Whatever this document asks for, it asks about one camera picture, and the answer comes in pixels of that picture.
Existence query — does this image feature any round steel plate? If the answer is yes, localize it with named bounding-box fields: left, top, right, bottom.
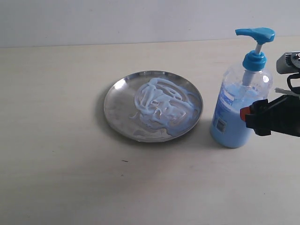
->
left=103, top=70, right=203, bottom=143

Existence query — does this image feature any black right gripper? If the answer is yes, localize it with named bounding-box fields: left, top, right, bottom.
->
left=240, top=95, right=300, bottom=137

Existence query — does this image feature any light blue soap gel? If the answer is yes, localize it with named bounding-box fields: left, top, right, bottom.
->
left=130, top=77, right=202, bottom=137

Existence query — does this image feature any blue soap pump bottle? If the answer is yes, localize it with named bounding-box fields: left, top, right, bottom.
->
left=210, top=27, right=275, bottom=148

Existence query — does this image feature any black right camera cable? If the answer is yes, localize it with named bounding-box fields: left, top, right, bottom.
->
left=286, top=73, right=300, bottom=96

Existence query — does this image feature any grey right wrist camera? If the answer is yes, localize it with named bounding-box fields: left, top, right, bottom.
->
left=276, top=51, right=300, bottom=74

